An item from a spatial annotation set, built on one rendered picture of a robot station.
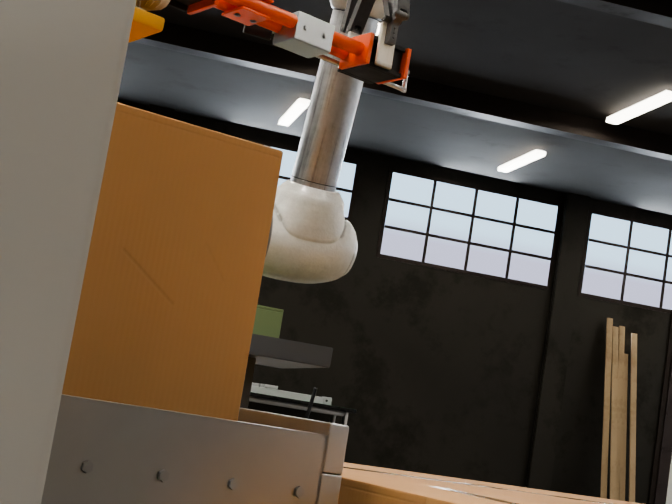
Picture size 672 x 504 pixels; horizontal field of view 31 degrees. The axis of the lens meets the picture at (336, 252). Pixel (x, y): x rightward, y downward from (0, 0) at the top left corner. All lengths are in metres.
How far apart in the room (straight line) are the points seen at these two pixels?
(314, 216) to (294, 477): 1.18
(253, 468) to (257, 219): 0.34
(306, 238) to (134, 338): 1.11
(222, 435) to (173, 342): 0.17
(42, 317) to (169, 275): 1.03
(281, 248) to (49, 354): 2.08
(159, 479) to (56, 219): 0.89
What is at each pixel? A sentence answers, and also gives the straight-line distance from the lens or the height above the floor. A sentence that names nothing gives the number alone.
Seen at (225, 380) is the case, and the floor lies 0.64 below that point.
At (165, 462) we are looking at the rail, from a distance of 1.38.
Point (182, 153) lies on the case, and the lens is 1.54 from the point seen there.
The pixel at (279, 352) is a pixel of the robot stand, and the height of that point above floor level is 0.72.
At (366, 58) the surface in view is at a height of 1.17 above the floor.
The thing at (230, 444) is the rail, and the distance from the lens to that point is 1.41.
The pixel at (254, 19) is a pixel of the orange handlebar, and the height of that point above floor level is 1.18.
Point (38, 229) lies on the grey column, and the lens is 0.50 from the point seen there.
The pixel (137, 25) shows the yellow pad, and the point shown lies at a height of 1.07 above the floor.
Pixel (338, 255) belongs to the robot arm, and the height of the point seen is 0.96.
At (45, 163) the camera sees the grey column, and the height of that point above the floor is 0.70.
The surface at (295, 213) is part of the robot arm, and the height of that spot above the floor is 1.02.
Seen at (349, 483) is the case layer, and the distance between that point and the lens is 1.60.
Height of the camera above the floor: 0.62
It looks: 8 degrees up
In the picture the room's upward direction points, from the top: 9 degrees clockwise
